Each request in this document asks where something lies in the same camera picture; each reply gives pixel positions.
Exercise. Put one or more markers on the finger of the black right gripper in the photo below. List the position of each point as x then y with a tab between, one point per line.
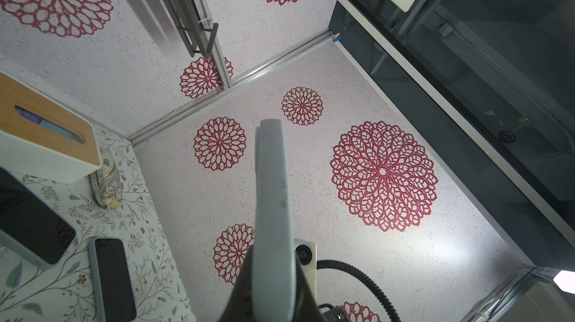
240	307

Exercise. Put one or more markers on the black phone white case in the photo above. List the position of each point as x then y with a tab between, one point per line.
273	260

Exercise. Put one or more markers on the black phone clear case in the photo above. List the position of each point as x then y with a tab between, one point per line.
113	291

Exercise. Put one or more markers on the map print glasses case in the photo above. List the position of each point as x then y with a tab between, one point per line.
106	182

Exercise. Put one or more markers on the black phone light blue case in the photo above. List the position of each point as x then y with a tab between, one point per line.
29	227

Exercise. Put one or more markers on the white tissue box wooden lid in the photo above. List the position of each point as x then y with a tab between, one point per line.
42	138

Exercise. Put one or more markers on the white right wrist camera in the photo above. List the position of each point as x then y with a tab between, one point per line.
307	254

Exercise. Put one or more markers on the grey wall shelf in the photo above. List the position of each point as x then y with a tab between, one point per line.
194	25

